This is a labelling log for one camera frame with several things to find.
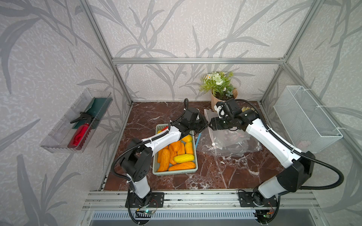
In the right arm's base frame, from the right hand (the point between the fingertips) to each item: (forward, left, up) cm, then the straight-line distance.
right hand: (212, 124), depth 79 cm
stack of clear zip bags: (-4, -11, -16) cm, 19 cm away
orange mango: (-7, +22, -13) cm, 26 cm away
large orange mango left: (-16, +27, -14) cm, 35 cm away
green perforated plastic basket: (-14, +33, -18) cm, 40 cm away
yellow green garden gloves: (+32, -33, -23) cm, 51 cm away
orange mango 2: (-6, +14, -17) cm, 23 cm away
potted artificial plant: (+27, -6, +7) cm, 29 cm away
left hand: (+2, -1, -2) cm, 3 cm away
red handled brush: (-16, +59, +14) cm, 63 cm away
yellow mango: (-14, +17, -15) cm, 26 cm away
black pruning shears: (-5, +61, +14) cm, 63 cm away
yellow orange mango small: (-2, +14, -14) cm, 20 cm away
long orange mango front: (-18, +17, -17) cm, 30 cm away
